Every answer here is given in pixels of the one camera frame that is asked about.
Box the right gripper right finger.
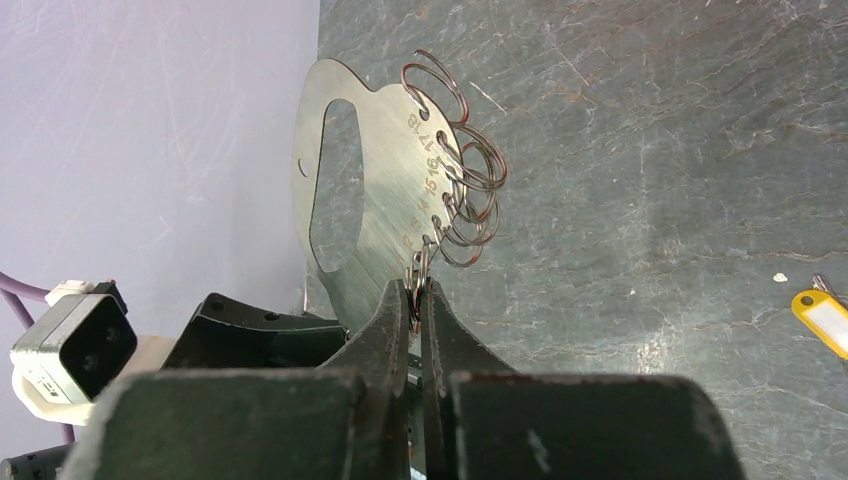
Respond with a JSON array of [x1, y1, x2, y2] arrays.
[[421, 278, 515, 479]]

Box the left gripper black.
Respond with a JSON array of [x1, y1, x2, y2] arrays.
[[162, 293, 348, 370]]

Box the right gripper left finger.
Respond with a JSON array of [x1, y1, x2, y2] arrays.
[[324, 280, 410, 479]]

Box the yellow key tag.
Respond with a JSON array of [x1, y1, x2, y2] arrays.
[[790, 273, 847, 361]]

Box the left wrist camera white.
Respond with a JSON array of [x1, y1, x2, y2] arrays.
[[10, 280, 176, 427]]

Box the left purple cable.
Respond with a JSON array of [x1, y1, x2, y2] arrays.
[[0, 270, 77, 445]]

